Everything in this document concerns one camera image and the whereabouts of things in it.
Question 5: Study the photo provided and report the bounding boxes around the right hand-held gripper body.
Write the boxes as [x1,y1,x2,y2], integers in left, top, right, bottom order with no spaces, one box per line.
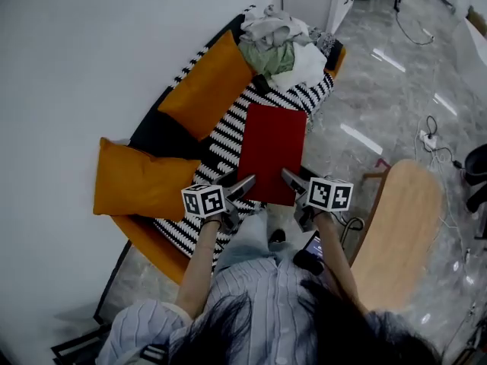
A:
[294,176,355,234]

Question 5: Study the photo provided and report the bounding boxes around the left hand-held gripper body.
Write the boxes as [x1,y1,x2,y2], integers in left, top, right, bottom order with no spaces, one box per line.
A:
[181,182,241,233]

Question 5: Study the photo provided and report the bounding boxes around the red cloth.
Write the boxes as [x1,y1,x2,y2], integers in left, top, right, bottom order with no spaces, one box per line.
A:
[237,103,308,208]

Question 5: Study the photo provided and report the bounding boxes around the dark sofa with orange seat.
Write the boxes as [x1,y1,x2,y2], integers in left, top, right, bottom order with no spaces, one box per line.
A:
[93,5,348,325]

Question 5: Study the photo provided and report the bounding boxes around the person's right forearm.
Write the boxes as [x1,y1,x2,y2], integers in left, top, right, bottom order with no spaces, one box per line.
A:
[313,210,369,316]

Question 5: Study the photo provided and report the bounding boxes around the person's left forearm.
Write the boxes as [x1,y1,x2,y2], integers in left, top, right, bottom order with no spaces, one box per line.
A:
[173,218,224,319]

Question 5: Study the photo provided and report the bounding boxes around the black and white patterned blanket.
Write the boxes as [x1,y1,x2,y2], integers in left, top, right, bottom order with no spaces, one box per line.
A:
[153,5,336,270]

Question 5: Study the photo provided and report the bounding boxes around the person's light blue trousers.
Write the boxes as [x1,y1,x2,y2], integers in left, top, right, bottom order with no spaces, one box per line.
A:
[212,202,302,270]

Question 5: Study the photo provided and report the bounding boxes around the phone with lit screen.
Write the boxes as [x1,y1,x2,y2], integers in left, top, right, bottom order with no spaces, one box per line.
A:
[303,230,325,260]

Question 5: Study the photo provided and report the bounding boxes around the person's black shoe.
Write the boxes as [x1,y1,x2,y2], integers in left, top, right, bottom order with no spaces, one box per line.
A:
[267,227,287,245]

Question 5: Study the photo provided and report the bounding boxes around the orange cushion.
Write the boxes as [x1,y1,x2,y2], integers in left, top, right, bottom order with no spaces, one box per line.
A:
[157,29,255,142]
[93,137,202,223]

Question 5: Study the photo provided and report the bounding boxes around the black pouch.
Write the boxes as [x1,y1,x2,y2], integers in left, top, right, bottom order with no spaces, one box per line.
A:
[292,249,325,276]

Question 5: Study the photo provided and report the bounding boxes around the oval wooden table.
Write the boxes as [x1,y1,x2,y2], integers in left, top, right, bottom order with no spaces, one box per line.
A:
[349,158,445,314]

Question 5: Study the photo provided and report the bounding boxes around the small black object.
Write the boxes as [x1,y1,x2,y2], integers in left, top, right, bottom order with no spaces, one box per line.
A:
[252,73,272,95]

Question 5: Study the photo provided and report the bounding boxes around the white power strip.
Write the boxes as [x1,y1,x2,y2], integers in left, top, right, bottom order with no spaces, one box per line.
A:
[418,129,437,148]

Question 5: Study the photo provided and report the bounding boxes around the person's light striped shirt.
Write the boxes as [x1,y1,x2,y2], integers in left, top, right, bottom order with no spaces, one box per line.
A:
[96,255,444,365]

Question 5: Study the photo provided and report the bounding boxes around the white crumpled cloth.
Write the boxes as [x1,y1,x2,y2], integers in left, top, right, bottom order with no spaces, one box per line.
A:
[270,41,329,91]

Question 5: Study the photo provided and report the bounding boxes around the pale green crumpled cloth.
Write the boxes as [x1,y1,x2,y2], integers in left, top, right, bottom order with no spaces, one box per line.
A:
[238,39,298,80]

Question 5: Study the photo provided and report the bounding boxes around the dark patterned cloth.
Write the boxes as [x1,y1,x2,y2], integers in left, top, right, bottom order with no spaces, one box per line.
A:
[307,26,344,72]

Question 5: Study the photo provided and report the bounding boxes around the black office chair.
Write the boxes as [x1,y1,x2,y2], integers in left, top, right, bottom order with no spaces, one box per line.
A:
[463,141,487,240]

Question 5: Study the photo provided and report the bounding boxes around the grey crumpled cloth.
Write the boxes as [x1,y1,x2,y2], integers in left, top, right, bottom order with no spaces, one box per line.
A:
[239,4,314,53]

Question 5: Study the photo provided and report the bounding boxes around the white counter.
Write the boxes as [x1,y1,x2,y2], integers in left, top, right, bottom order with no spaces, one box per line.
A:
[452,0,487,68]

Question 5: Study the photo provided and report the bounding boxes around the black looped cable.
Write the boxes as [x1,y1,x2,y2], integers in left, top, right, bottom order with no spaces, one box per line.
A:
[339,216,367,251]

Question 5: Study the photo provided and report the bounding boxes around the black power cable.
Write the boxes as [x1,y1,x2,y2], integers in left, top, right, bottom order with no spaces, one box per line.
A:
[425,115,464,168]

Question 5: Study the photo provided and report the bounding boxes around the white tangled cable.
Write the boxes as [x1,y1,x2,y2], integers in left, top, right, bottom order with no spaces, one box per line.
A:
[413,135,471,268]

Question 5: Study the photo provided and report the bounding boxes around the thin floor cable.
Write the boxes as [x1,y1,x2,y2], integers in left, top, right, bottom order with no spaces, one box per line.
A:
[393,9,435,47]

